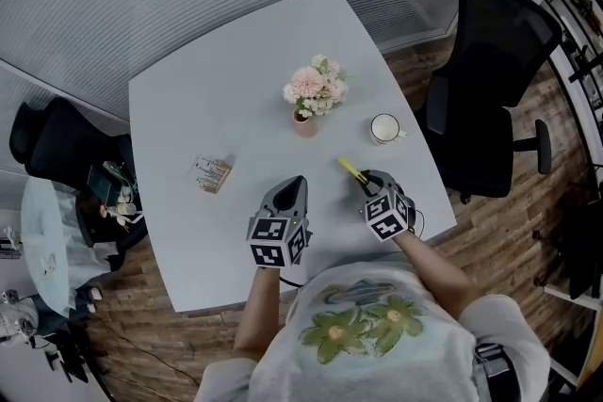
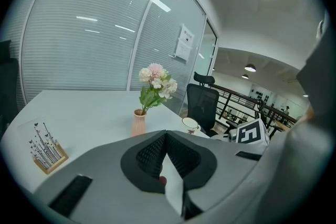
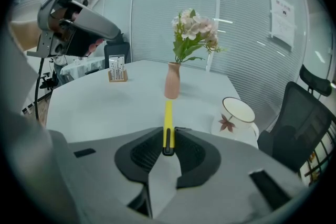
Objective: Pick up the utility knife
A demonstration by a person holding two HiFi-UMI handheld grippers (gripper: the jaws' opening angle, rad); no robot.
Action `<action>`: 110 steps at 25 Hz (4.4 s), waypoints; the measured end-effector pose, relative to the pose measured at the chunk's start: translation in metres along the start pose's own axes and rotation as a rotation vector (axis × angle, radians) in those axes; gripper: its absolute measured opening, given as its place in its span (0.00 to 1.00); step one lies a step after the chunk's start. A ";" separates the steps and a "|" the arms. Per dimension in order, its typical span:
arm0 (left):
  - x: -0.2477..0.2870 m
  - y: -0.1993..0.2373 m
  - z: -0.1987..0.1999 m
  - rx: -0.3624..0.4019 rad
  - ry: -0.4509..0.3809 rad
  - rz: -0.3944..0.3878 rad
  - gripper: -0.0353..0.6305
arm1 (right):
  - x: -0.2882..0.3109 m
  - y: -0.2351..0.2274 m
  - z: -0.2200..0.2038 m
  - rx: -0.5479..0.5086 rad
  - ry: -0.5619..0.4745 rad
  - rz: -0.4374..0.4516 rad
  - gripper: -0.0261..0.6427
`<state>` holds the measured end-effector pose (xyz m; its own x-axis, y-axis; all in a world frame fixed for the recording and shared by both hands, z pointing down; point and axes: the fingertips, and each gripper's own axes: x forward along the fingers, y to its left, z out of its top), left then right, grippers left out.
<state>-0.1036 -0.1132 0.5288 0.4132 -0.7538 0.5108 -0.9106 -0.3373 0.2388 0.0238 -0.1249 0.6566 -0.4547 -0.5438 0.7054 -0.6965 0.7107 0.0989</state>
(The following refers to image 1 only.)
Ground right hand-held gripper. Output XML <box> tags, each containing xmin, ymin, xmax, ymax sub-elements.
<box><xmin>360</xmin><ymin>169</ymin><xmax>416</xmax><ymax>243</ymax></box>

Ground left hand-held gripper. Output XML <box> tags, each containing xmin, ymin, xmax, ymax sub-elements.
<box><xmin>246</xmin><ymin>175</ymin><xmax>313</xmax><ymax>269</ymax></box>

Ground person's left forearm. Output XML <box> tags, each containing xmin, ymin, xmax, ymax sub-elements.
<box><xmin>233</xmin><ymin>265</ymin><xmax>285</xmax><ymax>363</ymax></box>

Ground person's right forearm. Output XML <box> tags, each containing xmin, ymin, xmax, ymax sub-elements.
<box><xmin>393</xmin><ymin>233</ymin><xmax>484</xmax><ymax>322</ymax></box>

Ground white mug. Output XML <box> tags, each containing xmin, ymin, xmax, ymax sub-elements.
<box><xmin>369</xmin><ymin>113</ymin><xmax>408</xmax><ymax>146</ymax></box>

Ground pink ceramic vase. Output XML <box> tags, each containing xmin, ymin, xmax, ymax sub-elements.
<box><xmin>292</xmin><ymin>107</ymin><xmax>321</xmax><ymax>139</ymax></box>

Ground small printed card box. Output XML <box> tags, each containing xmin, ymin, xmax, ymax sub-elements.
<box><xmin>191</xmin><ymin>154</ymin><xmax>234</xmax><ymax>195</ymax></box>

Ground pink flower bouquet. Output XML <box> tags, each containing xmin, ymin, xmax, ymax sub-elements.
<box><xmin>282</xmin><ymin>54</ymin><xmax>350</xmax><ymax>120</ymax></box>

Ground white artificial flowers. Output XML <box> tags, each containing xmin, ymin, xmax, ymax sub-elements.
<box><xmin>98</xmin><ymin>201</ymin><xmax>145</xmax><ymax>233</ymax></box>

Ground black mesh office chair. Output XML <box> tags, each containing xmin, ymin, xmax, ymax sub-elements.
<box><xmin>8</xmin><ymin>96</ymin><xmax>148</xmax><ymax>272</ymax></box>
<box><xmin>416</xmin><ymin>0</ymin><xmax>564</xmax><ymax>205</ymax></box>

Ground dark green box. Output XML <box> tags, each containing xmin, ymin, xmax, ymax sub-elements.
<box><xmin>87</xmin><ymin>164</ymin><xmax>122</xmax><ymax>207</ymax></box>

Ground white flower print shirt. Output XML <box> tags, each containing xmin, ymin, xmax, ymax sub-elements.
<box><xmin>193</xmin><ymin>256</ymin><xmax>551</xmax><ymax>402</ymax></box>

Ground black equipment stand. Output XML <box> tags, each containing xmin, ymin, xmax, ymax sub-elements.
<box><xmin>531</xmin><ymin>187</ymin><xmax>603</xmax><ymax>300</ymax></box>

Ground round glass table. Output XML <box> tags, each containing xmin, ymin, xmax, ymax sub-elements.
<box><xmin>21</xmin><ymin>176</ymin><xmax>112</xmax><ymax>319</ymax></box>

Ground black tripod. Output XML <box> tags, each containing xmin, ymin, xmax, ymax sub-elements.
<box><xmin>32</xmin><ymin>329</ymin><xmax>91</xmax><ymax>385</ymax></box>

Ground white cloth bundle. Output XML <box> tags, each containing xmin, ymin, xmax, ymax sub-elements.
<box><xmin>0</xmin><ymin>290</ymin><xmax>40</xmax><ymax>344</ymax></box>

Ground black floor cable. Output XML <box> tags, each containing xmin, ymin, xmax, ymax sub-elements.
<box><xmin>93</xmin><ymin>319</ymin><xmax>200</xmax><ymax>388</ymax></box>

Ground black waist bag strap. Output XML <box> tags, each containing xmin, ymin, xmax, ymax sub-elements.
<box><xmin>473</xmin><ymin>342</ymin><xmax>522</xmax><ymax>402</ymax></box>

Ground white table frame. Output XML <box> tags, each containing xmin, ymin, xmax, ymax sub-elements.
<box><xmin>544</xmin><ymin>284</ymin><xmax>603</xmax><ymax>393</ymax></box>

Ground metal wire shelf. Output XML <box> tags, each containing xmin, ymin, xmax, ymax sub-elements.
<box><xmin>541</xmin><ymin>0</ymin><xmax>603</xmax><ymax>185</ymax></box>

